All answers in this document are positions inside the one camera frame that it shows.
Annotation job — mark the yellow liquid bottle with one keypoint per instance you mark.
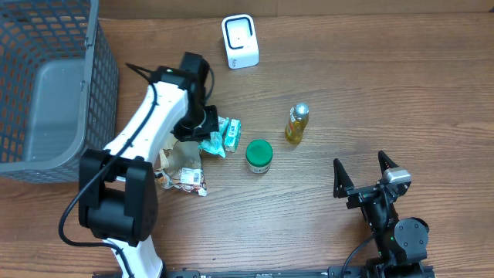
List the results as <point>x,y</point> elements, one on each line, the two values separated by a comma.
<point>298,119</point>

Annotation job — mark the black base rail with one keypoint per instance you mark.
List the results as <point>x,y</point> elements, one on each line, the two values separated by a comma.
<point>270,274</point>

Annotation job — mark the brown snack packet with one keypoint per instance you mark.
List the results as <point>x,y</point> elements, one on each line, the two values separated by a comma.
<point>181,167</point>

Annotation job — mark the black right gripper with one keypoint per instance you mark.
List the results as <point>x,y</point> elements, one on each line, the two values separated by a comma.
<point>365,193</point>

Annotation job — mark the teal snack bar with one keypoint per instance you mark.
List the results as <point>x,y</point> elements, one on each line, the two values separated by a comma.
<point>214,145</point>

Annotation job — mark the white barcode scanner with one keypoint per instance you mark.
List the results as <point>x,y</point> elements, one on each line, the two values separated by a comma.
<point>241,44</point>

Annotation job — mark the green lidded jar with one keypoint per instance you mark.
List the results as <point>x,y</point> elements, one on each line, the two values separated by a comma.
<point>259,156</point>

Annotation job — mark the teal Kleenex tissue pack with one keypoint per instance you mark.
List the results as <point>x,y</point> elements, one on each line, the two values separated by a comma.
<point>233,135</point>

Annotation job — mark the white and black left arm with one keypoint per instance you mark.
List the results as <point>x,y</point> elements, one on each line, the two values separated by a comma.
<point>117,198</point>

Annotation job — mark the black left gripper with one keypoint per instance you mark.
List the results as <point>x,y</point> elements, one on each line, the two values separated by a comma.
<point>184,134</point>

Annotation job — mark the dark grey mesh basket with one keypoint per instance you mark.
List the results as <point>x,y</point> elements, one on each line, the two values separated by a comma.
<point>59,84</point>

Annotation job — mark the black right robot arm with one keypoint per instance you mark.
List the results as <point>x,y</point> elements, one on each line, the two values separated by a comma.
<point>401,243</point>

